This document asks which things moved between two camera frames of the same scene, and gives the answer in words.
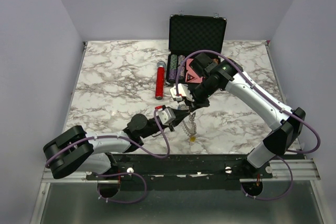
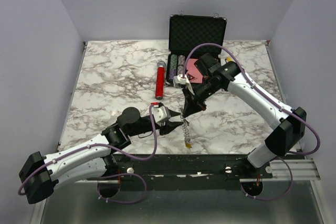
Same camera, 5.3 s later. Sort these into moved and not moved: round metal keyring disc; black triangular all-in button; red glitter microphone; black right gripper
Moved: round metal keyring disc
Not moved: black right gripper; black triangular all-in button; red glitter microphone
